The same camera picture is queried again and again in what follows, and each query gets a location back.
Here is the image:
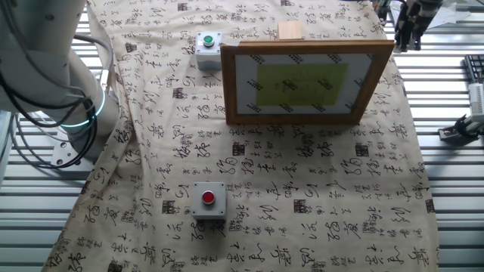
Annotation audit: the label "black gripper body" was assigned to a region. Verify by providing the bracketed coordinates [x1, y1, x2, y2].
[396, 0, 432, 33]

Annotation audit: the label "black keyboard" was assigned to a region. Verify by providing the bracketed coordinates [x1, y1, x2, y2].
[464, 54, 484, 84]

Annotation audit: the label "white ribbed device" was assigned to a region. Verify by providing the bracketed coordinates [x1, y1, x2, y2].
[467, 82, 484, 116]

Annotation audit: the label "grey exterior camera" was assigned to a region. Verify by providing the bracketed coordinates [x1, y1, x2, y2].
[376, 0, 390, 23]

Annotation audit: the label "grey box red button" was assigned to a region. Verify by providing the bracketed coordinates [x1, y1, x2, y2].
[191, 181, 228, 221]

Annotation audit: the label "grey robot cable bundle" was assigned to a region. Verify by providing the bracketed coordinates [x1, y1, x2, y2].
[9, 33, 114, 169]

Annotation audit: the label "small wooden block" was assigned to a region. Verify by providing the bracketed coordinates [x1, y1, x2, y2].
[277, 20, 303, 42]

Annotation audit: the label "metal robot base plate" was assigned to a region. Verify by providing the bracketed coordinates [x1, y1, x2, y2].
[51, 139, 95, 167]

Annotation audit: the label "beige calligraphy print cloth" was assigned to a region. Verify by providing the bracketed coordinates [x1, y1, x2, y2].
[41, 0, 439, 272]

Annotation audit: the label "black clamp tool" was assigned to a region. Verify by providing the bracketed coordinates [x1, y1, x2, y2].
[438, 113, 484, 143]

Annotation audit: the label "black robot arm cables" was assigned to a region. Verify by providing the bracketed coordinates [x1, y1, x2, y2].
[0, 67, 100, 169]

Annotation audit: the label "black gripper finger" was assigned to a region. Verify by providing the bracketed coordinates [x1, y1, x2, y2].
[411, 29, 427, 51]
[395, 29, 411, 52]

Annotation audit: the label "grey box green button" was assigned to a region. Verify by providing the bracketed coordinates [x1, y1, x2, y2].
[194, 31, 223, 72]

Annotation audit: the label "wooden picture frame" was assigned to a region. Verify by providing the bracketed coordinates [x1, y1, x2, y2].
[220, 39, 396, 126]

